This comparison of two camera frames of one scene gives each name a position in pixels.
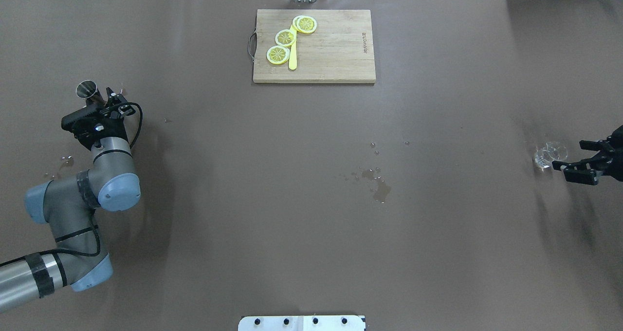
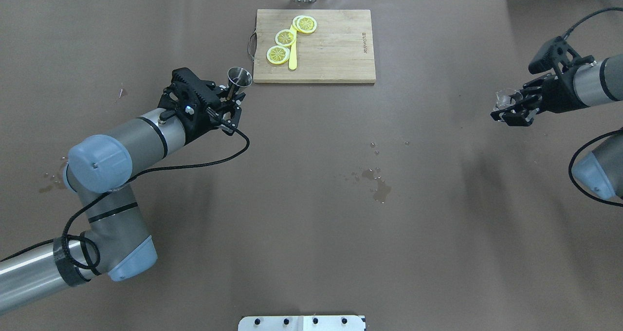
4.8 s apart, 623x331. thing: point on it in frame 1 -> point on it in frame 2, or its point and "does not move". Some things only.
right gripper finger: [584, 172] -> [513, 116]
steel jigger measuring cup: [88, 89] -> [237, 77]
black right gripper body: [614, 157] -> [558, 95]
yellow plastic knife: [293, 54] does not move
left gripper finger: [114, 99] -> [223, 91]
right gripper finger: [602, 146] -> [539, 82]
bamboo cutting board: [340, 49] does not move
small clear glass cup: [547, 153] -> [503, 99]
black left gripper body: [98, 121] -> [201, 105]
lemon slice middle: [285, 37] does not move
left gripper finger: [126, 110] -> [229, 126]
